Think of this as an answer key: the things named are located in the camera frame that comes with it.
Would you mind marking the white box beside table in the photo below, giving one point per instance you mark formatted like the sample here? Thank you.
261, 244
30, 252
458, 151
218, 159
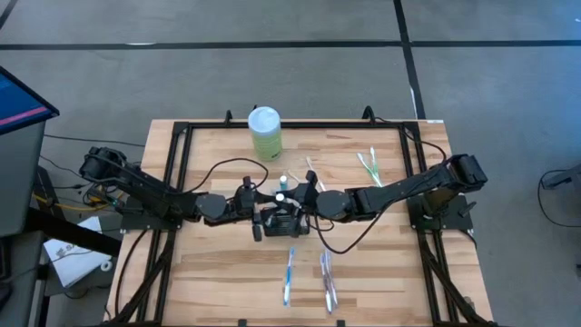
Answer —
72, 254

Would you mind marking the black aluminium table frame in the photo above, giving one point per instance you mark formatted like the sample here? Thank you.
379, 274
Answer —
340, 124

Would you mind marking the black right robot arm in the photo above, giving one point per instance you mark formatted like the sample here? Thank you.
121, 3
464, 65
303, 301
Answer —
408, 186

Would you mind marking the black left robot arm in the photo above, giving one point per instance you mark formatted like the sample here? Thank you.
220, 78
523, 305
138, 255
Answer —
150, 191

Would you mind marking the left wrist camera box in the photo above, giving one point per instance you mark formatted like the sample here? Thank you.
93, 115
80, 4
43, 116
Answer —
245, 197

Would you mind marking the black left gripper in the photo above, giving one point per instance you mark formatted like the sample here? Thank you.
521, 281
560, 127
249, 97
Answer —
233, 211

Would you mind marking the purple toothbrush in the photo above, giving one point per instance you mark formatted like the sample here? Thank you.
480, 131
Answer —
331, 272
326, 286

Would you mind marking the black stand beam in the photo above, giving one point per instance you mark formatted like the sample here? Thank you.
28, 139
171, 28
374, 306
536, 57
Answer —
72, 231

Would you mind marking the grey stand foot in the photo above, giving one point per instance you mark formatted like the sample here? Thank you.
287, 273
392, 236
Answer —
563, 177

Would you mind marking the blue screen monitor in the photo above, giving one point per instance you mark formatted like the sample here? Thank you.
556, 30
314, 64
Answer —
18, 100

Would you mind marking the white tape roll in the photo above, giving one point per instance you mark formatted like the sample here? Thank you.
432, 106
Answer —
106, 265

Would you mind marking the green wipes canister white lid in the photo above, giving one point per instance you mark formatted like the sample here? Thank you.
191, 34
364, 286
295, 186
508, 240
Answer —
265, 136

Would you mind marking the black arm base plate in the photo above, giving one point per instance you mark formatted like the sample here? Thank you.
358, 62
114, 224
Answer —
150, 223
454, 222

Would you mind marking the white label sticker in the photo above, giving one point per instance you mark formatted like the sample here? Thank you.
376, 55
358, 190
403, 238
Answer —
434, 121

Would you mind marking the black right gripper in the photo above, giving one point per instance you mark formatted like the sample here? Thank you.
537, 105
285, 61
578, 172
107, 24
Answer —
311, 202

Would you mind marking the blue toothbrush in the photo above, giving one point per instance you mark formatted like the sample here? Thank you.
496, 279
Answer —
288, 277

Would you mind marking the grey cabinet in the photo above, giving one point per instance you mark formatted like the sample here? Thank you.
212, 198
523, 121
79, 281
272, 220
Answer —
18, 181

